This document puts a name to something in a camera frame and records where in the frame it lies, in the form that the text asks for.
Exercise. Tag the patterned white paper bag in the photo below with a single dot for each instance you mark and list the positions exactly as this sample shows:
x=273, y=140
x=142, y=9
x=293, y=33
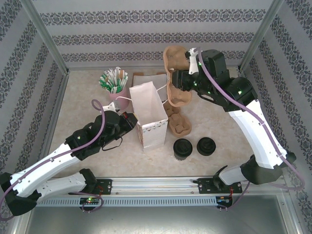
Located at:
x=148, y=107

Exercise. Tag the brown pulp cup carrier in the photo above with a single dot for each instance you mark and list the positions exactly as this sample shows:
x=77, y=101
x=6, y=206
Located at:
x=174, y=56
x=180, y=124

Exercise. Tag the black plastic cup lid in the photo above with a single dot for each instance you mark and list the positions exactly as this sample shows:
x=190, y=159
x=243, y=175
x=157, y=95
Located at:
x=182, y=147
x=206, y=146

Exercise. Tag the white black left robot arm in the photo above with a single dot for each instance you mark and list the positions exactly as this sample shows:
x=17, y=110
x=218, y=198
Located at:
x=44, y=168

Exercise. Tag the pink holder cup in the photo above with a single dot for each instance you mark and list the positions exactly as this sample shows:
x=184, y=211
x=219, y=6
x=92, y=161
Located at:
x=122, y=97

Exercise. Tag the brown tipped sachet stick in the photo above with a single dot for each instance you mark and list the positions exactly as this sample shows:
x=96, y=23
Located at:
x=119, y=73

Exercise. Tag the small circuit board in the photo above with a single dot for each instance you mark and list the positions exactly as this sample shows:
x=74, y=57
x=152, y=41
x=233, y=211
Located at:
x=90, y=201
x=223, y=200

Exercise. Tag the grey metal sheet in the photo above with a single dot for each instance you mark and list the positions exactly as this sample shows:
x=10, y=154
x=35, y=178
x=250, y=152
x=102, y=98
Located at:
x=156, y=221

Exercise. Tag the aluminium frame side rail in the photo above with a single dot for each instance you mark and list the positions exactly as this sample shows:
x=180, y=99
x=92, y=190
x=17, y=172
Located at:
x=290, y=207
x=59, y=97

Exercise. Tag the aluminium frame post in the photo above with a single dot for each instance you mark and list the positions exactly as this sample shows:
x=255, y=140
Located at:
x=260, y=36
x=44, y=36

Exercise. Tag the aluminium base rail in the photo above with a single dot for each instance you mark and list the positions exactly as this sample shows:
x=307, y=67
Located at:
x=156, y=186

